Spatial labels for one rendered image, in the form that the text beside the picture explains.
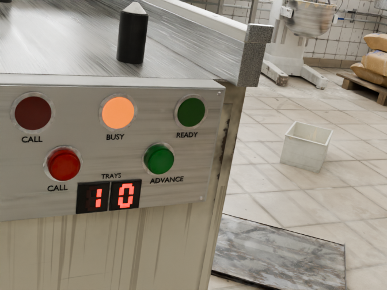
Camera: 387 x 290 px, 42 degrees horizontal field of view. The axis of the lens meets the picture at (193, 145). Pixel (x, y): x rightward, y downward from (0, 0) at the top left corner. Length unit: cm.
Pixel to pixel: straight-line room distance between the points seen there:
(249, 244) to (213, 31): 135
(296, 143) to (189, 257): 205
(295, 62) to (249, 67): 435
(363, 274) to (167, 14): 142
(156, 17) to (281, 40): 408
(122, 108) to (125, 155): 5
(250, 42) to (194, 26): 12
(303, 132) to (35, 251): 248
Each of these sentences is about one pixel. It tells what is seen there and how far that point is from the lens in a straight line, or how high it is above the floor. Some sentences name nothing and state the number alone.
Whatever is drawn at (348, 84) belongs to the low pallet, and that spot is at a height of 5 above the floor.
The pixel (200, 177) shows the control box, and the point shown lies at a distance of 57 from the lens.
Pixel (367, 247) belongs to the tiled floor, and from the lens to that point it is 213.
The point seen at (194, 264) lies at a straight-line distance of 68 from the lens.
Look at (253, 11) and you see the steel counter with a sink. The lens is 433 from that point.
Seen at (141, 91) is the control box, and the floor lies 83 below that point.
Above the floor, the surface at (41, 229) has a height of 67.
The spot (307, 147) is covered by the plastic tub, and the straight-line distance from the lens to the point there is 267.
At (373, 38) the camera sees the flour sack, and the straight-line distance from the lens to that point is 485.
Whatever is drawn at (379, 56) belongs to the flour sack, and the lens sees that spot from 465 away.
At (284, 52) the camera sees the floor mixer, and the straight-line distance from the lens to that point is 484.
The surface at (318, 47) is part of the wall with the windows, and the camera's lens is 571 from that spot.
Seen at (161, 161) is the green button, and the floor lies 76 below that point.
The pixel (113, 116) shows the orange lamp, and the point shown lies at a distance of 50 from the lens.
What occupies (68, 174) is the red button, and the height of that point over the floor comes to 75.
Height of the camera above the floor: 97
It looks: 21 degrees down
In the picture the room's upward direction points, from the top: 9 degrees clockwise
